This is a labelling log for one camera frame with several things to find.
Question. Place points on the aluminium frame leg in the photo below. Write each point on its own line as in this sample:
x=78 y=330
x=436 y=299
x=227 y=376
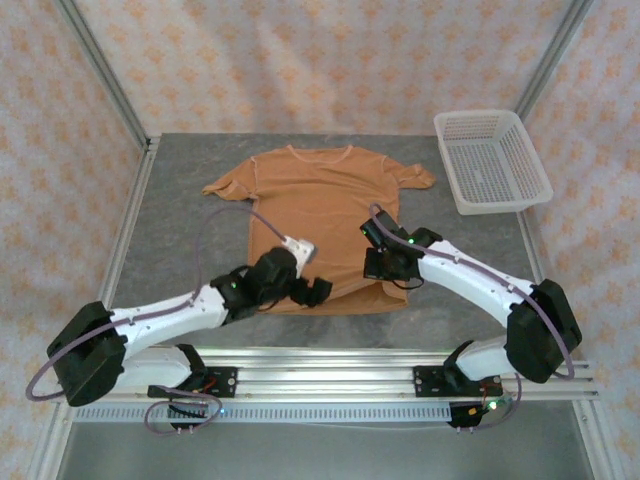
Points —
x=50 y=450
x=597 y=440

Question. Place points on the aluminium frame post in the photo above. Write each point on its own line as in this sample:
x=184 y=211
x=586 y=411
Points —
x=555 y=55
x=102 y=70

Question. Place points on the orange t-shirt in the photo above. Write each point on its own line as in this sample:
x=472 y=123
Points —
x=320 y=200

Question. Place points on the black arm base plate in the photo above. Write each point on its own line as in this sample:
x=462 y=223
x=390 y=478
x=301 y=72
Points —
x=425 y=381
x=227 y=382

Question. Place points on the black base electronics box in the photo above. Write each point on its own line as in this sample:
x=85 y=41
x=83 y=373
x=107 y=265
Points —
x=187 y=411
x=462 y=416

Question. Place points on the white perforated plastic basket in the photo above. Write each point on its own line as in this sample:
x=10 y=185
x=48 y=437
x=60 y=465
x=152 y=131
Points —
x=492 y=165

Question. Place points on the aluminium mounting rail beam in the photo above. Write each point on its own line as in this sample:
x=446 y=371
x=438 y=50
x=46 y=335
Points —
x=325 y=380

